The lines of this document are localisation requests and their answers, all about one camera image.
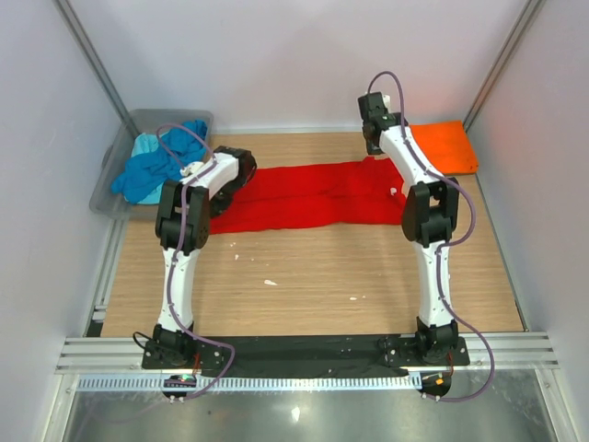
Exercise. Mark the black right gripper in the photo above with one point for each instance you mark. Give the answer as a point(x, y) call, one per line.
point(372, 149)

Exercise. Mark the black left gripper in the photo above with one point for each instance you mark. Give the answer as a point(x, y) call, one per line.
point(216, 208)

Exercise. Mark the red t shirt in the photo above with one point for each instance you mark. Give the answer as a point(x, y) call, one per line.
point(366, 192)

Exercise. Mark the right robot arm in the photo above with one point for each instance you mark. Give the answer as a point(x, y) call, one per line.
point(428, 221)

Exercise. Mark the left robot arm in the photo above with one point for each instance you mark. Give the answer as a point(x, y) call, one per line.
point(183, 226)

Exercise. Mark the folded orange t shirt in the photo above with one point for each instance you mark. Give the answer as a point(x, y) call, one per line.
point(447, 147)

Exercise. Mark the light blue t shirt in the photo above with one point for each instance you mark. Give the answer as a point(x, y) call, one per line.
point(146, 183)

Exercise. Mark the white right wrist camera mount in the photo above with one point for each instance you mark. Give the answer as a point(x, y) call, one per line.
point(387, 101)

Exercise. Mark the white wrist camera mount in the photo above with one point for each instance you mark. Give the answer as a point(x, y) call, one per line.
point(191, 168)
point(387, 101)

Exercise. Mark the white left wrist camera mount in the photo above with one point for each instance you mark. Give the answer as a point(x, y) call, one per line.
point(191, 168)

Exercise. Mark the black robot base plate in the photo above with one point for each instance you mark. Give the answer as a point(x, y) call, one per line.
point(250, 352)

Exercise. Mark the white slotted cable duct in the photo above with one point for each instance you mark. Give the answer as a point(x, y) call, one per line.
point(182, 383)

